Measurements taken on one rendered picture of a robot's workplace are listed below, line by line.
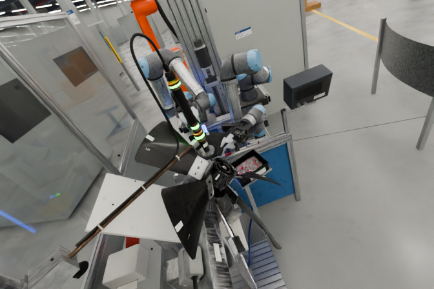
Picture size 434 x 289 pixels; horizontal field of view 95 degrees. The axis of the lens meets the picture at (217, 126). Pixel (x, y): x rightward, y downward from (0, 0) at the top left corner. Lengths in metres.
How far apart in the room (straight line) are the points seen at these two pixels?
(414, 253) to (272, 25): 2.43
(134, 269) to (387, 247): 1.70
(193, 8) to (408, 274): 2.26
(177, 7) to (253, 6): 1.25
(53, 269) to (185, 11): 1.45
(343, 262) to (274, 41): 2.33
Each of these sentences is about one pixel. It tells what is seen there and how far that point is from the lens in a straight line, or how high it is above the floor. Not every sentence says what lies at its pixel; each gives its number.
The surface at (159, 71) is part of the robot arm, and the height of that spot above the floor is 1.54.
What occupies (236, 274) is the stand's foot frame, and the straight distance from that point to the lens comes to 1.91.
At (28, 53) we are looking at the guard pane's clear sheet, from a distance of 1.53.
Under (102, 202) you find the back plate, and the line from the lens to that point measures 0.91.
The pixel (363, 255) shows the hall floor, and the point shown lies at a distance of 2.01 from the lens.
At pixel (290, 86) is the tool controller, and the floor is 1.23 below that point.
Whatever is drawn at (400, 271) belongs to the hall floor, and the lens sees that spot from 2.03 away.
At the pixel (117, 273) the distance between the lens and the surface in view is 1.22.
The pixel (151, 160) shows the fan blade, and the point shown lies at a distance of 0.86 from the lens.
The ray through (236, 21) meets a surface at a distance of 2.61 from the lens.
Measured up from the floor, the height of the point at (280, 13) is 1.33.
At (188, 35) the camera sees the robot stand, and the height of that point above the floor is 1.61.
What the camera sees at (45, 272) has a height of 1.38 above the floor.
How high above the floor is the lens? 1.85
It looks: 34 degrees down
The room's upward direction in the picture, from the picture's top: 22 degrees counter-clockwise
